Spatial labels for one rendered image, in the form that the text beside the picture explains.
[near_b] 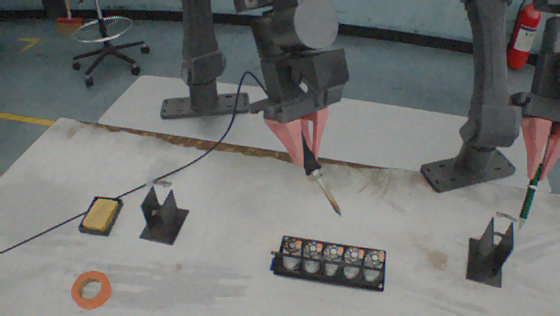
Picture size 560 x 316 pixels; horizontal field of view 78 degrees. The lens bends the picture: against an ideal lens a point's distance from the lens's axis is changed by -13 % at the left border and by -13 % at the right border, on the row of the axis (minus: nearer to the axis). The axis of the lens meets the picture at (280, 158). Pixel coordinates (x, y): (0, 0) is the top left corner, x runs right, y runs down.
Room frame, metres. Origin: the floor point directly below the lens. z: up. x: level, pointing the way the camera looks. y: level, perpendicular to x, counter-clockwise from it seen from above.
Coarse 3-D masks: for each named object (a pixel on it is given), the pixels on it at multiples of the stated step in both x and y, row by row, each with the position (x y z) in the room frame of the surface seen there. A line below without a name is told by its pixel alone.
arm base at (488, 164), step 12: (456, 156) 0.56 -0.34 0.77; (468, 156) 0.51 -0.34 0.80; (480, 156) 0.50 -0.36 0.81; (492, 156) 0.51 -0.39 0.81; (504, 156) 0.57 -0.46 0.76; (420, 168) 0.54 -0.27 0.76; (432, 168) 0.53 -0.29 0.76; (444, 168) 0.53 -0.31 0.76; (456, 168) 0.53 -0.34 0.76; (468, 168) 0.51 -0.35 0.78; (480, 168) 0.50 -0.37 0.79; (492, 168) 0.53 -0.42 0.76; (504, 168) 0.53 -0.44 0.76; (432, 180) 0.50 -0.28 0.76; (444, 180) 0.50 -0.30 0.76; (456, 180) 0.50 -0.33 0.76; (468, 180) 0.50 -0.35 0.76; (480, 180) 0.50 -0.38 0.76
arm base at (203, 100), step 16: (208, 80) 0.73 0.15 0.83; (192, 96) 0.72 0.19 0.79; (208, 96) 0.72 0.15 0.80; (224, 96) 0.77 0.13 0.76; (240, 96) 0.77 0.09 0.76; (160, 112) 0.71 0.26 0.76; (176, 112) 0.71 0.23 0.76; (192, 112) 0.71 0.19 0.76; (208, 112) 0.71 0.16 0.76; (224, 112) 0.72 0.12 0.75; (240, 112) 0.72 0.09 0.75
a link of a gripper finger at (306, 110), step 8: (296, 104) 0.41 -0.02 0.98; (304, 104) 0.42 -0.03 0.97; (312, 104) 0.42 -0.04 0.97; (280, 112) 0.41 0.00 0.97; (288, 112) 0.40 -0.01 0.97; (296, 112) 0.41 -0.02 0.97; (304, 112) 0.41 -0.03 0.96; (312, 112) 0.42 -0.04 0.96; (320, 112) 0.42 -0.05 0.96; (328, 112) 0.43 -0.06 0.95; (280, 120) 0.40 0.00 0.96; (288, 120) 0.40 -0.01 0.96; (304, 120) 0.46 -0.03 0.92; (312, 120) 0.43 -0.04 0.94; (320, 120) 0.42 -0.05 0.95; (304, 128) 0.45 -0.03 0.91; (320, 128) 0.42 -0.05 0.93; (304, 136) 0.44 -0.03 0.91; (320, 136) 0.42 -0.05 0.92; (312, 144) 0.42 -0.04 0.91; (312, 152) 0.42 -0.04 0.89
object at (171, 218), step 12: (156, 180) 0.43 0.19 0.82; (144, 204) 0.39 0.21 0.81; (156, 204) 0.42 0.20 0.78; (168, 204) 0.40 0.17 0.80; (144, 216) 0.39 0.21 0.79; (156, 216) 0.41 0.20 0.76; (168, 216) 0.39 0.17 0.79; (180, 216) 0.42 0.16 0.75; (144, 228) 0.39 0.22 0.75; (156, 228) 0.39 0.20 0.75; (168, 228) 0.38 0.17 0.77; (180, 228) 0.40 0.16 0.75; (156, 240) 0.37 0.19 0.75; (168, 240) 0.37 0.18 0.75
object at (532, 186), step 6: (546, 144) 0.34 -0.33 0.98; (546, 150) 0.34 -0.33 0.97; (540, 162) 0.33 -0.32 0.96; (540, 168) 0.32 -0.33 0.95; (534, 174) 0.32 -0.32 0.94; (534, 180) 0.32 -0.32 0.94; (528, 186) 0.31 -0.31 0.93; (534, 186) 0.31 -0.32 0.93; (528, 192) 0.31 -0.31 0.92; (534, 192) 0.31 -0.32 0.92; (528, 198) 0.30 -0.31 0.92; (522, 204) 0.30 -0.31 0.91; (528, 204) 0.30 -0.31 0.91; (522, 210) 0.30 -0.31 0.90; (528, 210) 0.29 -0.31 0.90; (522, 216) 0.29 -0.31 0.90
